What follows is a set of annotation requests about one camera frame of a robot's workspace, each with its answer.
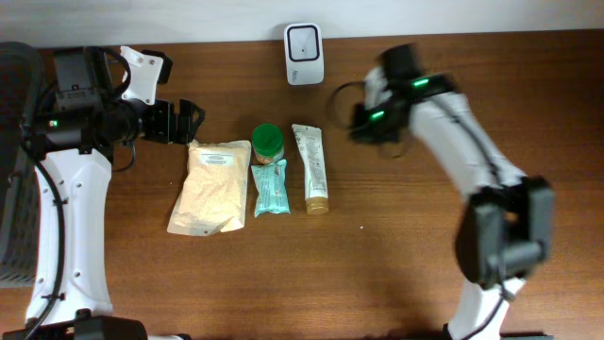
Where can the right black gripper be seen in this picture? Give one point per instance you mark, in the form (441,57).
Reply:
(361,131)

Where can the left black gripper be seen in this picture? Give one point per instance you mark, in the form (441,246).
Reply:
(163,130)

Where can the white tube gold cap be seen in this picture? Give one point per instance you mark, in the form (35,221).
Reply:
(310,146)

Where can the green lid jar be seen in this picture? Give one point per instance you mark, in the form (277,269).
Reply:
(267,142)

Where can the beige grain pouch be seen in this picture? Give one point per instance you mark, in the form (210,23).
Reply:
(213,195)

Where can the teal snack packet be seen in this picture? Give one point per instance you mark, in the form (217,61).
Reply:
(270,183)

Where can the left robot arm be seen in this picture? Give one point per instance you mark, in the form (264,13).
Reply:
(57,143)

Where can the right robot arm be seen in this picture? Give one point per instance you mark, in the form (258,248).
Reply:
(506,228)

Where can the grey plastic mesh basket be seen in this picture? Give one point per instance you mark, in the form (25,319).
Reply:
(22,77)

